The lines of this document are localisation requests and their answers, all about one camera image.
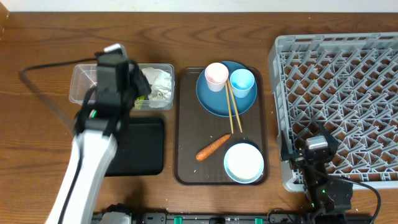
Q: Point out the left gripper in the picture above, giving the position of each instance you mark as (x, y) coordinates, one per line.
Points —
(140, 78)

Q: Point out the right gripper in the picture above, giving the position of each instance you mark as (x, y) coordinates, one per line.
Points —
(285, 154)

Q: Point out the foil snack wrapper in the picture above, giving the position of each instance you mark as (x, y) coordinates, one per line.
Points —
(138, 102)

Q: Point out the white paper napkin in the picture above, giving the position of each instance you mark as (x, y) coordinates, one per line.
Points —
(160, 83)

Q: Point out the light blue bowl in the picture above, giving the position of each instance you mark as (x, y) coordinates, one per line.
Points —
(243, 163)

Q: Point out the orange carrot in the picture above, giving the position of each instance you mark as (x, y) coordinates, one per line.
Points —
(211, 148)

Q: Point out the wooden chopstick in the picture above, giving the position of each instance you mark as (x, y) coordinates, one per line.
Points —
(229, 107)
(234, 106)

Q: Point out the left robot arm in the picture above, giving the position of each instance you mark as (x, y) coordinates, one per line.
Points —
(103, 116)

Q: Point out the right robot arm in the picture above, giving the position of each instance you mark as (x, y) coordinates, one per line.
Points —
(329, 197)

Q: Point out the grey dishwasher rack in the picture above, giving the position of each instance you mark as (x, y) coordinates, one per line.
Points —
(348, 83)

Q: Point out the clear plastic bin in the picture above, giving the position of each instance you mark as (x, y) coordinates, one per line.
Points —
(84, 77)

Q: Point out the black plastic tray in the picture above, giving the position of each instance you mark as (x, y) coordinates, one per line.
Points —
(140, 149)

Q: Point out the brown serving tray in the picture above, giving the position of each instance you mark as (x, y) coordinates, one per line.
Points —
(196, 128)

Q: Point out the dark blue plate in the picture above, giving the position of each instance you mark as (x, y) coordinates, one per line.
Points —
(215, 102)

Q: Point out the pink cup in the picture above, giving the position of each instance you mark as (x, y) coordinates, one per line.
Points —
(216, 74)

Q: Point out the light blue cup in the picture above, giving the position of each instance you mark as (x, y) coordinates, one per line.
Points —
(242, 80)

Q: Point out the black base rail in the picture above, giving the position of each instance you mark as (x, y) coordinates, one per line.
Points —
(272, 218)

